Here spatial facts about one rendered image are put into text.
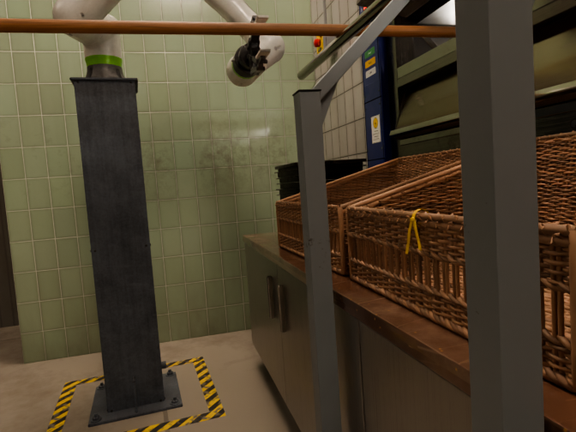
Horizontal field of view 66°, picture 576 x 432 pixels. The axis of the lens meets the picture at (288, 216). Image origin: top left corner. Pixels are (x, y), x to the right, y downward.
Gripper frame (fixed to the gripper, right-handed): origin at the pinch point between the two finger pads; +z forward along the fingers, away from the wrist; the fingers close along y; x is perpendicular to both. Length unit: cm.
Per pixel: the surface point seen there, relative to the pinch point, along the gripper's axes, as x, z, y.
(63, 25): 48.3, 7.5, 0.6
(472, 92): 4, 90, 34
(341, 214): -7, 32, 48
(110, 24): 38.1, 7.5, 0.2
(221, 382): 15, -57, 119
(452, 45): -56, 5, 4
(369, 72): -53, -44, -1
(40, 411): 82, -60, 119
